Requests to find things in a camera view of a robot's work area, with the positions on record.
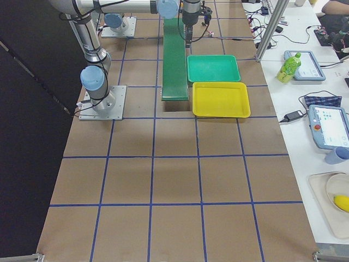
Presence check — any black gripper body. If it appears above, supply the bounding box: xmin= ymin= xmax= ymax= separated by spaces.
xmin=182 ymin=0 xmax=212 ymax=27

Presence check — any green plastic tray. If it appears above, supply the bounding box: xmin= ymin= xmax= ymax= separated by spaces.
xmin=187 ymin=55 xmax=241 ymax=82

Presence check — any green conveyor belt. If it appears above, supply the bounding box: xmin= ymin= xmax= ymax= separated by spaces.
xmin=161 ymin=18 xmax=189 ymax=101

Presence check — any yellow plastic tray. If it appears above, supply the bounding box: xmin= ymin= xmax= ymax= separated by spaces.
xmin=192 ymin=82 xmax=251 ymax=118

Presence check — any green tea bottle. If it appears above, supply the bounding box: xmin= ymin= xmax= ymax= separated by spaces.
xmin=276 ymin=52 xmax=301 ymax=84

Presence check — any far teach pendant tablet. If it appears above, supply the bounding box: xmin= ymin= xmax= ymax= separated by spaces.
xmin=284 ymin=50 xmax=326 ymax=81

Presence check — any teach pendant tablet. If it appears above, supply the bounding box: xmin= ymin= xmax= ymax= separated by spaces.
xmin=308 ymin=105 xmax=348 ymax=150
xmin=284 ymin=50 xmax=326 ymax=81

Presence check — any black power adapter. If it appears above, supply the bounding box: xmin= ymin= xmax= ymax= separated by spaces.
xmin=280 ymin=110 xmax=304 ymax=123

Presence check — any blue patterned cloth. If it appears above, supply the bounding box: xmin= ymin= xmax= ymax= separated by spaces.
xmin=304 ymin=96 xmax=342 ymax=109

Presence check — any near teach pendant tablet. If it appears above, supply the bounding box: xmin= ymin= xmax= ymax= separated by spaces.
xmin=308 ymin=105 xmax=348 ymax=150

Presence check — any light blue cup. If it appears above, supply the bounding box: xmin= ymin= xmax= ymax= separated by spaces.
xmin=324 ymin=147 xmax=348 ymax=164

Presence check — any beige bowl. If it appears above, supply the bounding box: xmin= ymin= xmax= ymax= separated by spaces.
xmin=326 ymin=174 xmax=348 ymax=213

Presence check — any yellow banana toy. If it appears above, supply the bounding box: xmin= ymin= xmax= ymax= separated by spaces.
xmin=333 ymin=195 xmax=349 ymax=212

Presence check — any beige serving tray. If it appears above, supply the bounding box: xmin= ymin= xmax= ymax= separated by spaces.
xmin=309 ymin=172 xmax=348 ymax=239

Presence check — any aluminium frame post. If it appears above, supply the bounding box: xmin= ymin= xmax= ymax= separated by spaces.
xmin=255 ymin=0 xmax=289 ymax=62

